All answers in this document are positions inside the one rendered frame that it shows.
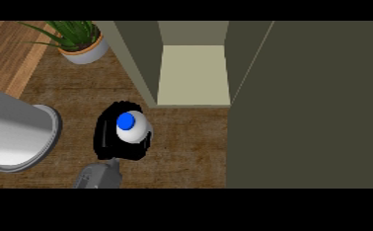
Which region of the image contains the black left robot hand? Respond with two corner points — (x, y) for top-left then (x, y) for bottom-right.
(91, 100), (154, 162)

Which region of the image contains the blue-capped water bottle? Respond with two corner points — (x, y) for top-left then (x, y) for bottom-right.
(115, 110), (154, 144)

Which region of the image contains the olive open cabinet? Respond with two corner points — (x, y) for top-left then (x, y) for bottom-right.
(91, 21), (275, 109)

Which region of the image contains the grey metal pot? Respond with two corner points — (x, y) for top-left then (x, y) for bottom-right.
(0, 92), (63, 174)

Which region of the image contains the potted green plant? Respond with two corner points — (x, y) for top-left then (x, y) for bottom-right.
(19, 21), (110, 65)

